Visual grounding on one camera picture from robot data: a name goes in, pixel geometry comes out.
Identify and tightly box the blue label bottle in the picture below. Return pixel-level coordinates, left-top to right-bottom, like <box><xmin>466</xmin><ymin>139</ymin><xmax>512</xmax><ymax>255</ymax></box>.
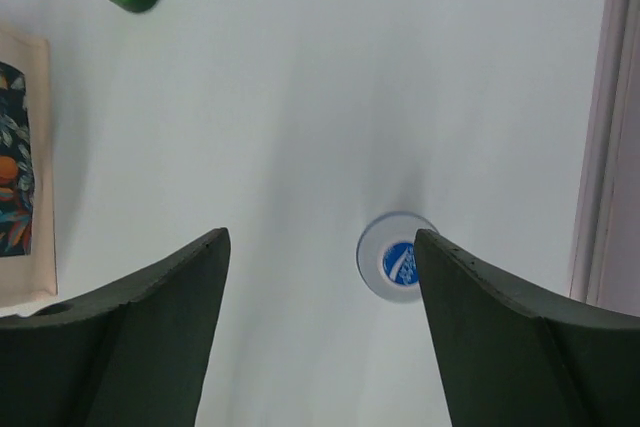
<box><xmin>356</xmin><ymin>211</ymin><xmax>437</xmax><ymax>304</ymax></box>

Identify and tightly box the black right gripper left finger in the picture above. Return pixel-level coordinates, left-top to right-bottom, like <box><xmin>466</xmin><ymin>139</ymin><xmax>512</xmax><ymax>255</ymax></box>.
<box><xmin>1</xmin><ymin>228</ymin><xmax>231</xmax><ymax>426</ymax></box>

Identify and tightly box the beige canvas tote bag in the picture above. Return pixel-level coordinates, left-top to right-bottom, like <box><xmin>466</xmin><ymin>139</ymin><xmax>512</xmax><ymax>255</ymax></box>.
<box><xmin>1</xmin><ymin>22</ymin><xmax>58</xmax><ymax>309</ymax></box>

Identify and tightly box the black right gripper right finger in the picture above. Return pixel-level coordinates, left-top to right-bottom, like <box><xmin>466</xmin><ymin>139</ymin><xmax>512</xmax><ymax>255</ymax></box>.
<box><xmin>414</xmin><ymin>230</ymin><xmax>639</xmax><ymax>426</ymax></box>

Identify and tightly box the aluminium corner post right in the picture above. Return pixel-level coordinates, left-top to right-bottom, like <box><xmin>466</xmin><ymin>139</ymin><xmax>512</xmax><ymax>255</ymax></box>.
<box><xmin>569</xmin><ymin>0</ymin><xmax>639</xmax><ymax>305</ymax></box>

